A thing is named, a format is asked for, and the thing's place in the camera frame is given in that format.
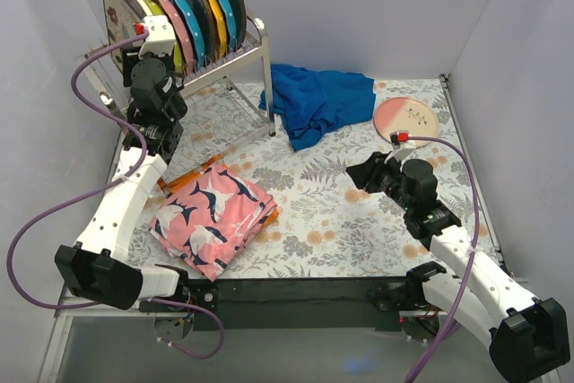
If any square floral plate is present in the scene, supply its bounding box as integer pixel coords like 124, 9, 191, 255
102, 0, 143, 45

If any pink cream round plate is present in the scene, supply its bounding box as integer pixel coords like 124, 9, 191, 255
373, 97, 439, 143

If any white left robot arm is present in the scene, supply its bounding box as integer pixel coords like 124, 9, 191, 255
55, 49, 191, 311

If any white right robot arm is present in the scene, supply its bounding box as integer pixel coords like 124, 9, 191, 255
346, 152, 570, 382

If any steel dish rack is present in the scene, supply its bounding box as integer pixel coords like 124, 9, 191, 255
74, 14, 278, 194

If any pink polka dot plate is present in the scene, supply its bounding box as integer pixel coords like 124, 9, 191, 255
152, 0, 195, 76

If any floral tablecloth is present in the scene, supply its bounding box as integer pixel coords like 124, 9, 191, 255
128, 79, 474, 279

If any green polka dot plate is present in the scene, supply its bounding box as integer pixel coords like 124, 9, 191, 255
144, 0, 184, 73

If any blue polka dot plate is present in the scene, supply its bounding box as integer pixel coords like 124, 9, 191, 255
170, 0, 206, 70

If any blue cloth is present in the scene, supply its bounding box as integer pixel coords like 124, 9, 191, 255
271, 64, 376, 152

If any yellow plate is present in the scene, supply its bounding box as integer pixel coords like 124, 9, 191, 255
206, 0, 228, 60

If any dark teal round plate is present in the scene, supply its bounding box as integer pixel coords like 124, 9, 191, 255
168, 0, 217, 65

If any pink patterned cloth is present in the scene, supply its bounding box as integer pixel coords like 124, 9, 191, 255
150, 164, 279, 282

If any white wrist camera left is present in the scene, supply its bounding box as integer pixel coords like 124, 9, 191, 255
134, 15, 176, 60

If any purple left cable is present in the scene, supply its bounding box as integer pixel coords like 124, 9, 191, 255
6, 30, 225, 361

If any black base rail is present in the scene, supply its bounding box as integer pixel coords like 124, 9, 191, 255
138, 277, 449, 333

